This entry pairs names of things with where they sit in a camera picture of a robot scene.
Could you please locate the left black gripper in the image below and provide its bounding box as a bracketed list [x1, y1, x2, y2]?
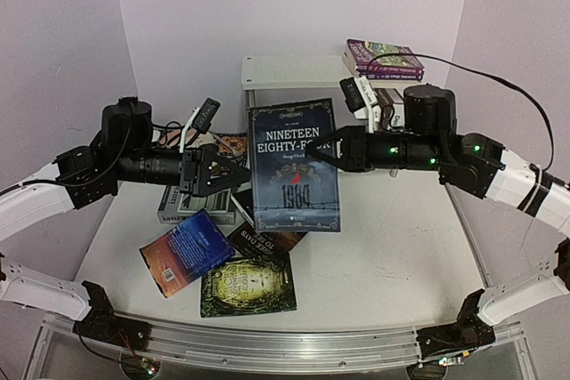
[116, 146, 255, 198]

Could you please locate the black gold-circle book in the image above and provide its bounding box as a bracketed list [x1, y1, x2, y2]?
[231, 188, 256, 229]

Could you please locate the dark blue barcode book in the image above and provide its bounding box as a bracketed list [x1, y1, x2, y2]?
[248, 98, 341, 232]

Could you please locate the grey ianra book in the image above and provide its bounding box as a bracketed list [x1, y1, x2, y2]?
[157, 186, 236, 225]

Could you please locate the Decorate Furniture large book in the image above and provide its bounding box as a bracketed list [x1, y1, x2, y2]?
[374, 88, 405, 131]

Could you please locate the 52-Storey Treehouse book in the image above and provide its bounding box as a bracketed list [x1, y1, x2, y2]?
[354, 70, 424, 81]

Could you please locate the blue orange paperback book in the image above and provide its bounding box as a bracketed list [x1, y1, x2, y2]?
[139, 209, 235, 298]

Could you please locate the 117-Storey Treehouse book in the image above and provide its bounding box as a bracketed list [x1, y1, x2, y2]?
[342, 39, 425, 77]

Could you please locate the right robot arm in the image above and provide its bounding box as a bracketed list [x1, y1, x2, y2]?
[305, 78, 569, 361]

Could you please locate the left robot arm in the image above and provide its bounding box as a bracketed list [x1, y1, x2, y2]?
[1, 96, 251, 342]

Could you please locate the pink white plate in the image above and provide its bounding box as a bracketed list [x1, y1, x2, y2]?
[181, 128, 200, 146]

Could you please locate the patterned placemat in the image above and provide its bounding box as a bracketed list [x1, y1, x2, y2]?
[210, 133, 248, 157]

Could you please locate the white two-tier shelf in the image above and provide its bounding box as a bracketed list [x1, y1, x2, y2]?
[240, 54, 428, 141]

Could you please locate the dark Days book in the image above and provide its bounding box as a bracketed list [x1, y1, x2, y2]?
[227, 222, 306, 261]

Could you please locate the green Alice book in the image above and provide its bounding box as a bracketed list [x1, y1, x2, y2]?
[199, 254, 297, 319]

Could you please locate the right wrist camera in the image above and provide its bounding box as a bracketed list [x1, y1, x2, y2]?
[339, 77, 382, 133]

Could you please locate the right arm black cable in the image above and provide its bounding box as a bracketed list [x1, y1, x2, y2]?
[365, 53, 558, 172]

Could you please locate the aluminium front rail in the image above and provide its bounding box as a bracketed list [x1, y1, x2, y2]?
[39, 308, 531, 366]

